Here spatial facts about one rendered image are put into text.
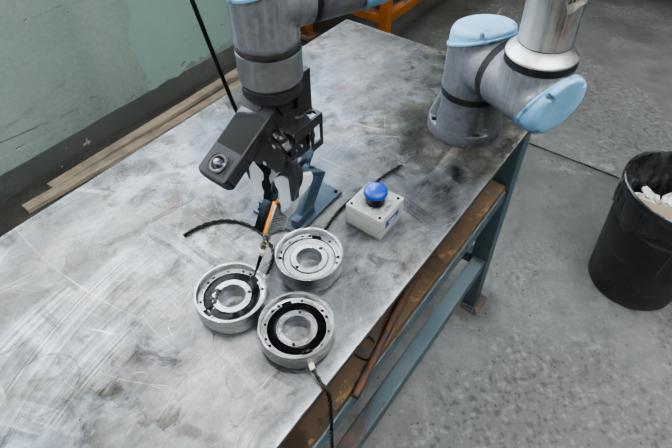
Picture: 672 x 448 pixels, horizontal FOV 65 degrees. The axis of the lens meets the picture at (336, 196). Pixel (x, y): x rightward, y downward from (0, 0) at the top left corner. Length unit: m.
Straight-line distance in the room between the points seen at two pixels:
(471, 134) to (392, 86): 0.26
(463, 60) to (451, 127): 0.14
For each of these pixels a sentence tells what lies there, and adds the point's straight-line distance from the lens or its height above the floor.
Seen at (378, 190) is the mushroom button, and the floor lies 0.87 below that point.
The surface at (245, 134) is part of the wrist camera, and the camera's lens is 0.63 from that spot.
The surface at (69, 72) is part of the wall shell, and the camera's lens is 2.38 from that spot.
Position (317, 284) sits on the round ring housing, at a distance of 0.79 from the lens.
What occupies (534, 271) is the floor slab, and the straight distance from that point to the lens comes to 1.96.
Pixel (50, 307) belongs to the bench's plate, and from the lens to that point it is 0.91.
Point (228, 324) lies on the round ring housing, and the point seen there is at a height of 0.84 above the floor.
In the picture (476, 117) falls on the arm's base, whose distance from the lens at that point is 1.06.
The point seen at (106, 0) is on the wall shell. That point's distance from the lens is 2.40.
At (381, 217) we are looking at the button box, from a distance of 0.85.
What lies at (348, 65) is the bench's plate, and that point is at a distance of 1.31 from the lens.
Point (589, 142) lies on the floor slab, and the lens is 2.59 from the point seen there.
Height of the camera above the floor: 1.46
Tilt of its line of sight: 44 degrees down
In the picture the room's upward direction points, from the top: 1 degrees counter-clockwise
